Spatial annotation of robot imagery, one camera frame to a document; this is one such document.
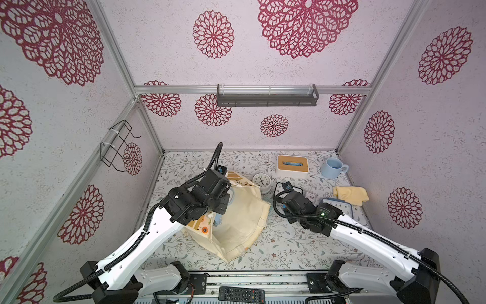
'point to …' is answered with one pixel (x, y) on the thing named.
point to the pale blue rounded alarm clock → (218, 220)
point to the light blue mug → (333, 167)
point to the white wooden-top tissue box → (291, 166)
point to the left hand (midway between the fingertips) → (220, 199)
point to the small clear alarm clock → (312, 196)
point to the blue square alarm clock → (342, 205)
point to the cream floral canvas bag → (231, 235)
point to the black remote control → (241, 295)
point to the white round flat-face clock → (262, 180)
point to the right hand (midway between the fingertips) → (290, 203)
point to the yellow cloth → (355, 196)
